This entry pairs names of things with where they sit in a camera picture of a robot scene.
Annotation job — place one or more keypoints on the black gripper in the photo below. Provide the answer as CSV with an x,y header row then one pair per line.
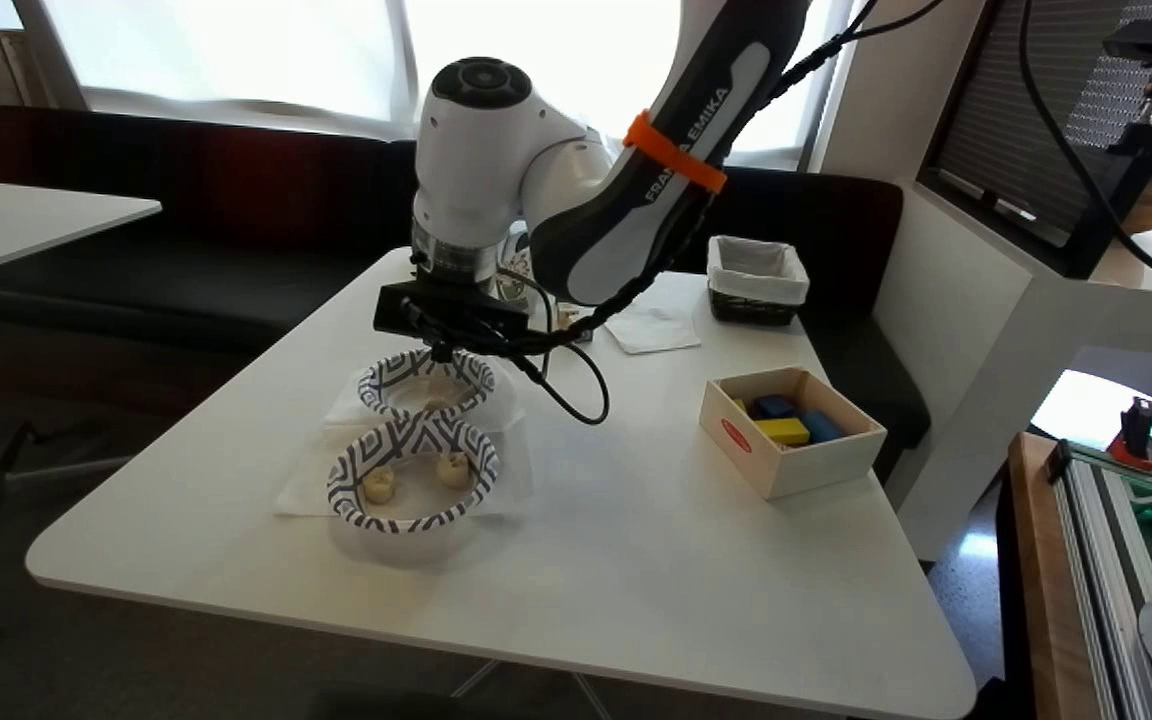
x,y
461,275

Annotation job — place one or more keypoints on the blue patterned paper plate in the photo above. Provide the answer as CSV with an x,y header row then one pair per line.
x,y
391,383
350,465

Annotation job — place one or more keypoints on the beige food piece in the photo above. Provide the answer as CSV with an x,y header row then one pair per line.
x,y
380,484
450,469

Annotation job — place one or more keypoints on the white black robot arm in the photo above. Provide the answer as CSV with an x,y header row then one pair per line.
x,y
481,147

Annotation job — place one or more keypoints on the white paper napkin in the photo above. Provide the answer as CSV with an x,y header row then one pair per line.
x,y
653,328

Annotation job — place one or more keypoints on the dark upholstered bench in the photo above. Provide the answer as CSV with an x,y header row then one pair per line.
x,y
202,203

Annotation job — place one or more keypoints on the dark wicker basket white liner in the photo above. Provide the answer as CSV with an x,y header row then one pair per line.
x,y
759,275

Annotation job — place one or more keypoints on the blue wooden block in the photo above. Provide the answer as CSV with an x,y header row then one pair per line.
x,y
772,406

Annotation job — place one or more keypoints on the yellow rectangular wooden block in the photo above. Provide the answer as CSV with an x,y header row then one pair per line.
x,y
783,430

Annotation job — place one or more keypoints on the pale wooden box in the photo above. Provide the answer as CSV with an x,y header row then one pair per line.
x,y
789,474

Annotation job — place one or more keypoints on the blue wooden cylinder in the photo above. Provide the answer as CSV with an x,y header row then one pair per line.
x,y
820,426

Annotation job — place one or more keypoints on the white side table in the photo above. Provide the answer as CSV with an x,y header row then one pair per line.
x,y
17,221

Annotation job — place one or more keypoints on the black monitor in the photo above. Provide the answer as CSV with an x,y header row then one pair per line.
x,y
1016,105

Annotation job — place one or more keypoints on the wooden workbench top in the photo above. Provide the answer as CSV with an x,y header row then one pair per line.
x,y
1037,574

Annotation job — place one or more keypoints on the red black tool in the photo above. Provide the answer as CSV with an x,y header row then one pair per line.
x,y
1137,430

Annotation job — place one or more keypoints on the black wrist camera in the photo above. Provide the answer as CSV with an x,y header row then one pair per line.
x,y
450,316

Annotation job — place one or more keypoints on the aluminium frame machine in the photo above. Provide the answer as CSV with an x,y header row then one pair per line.
x,y
1137,574

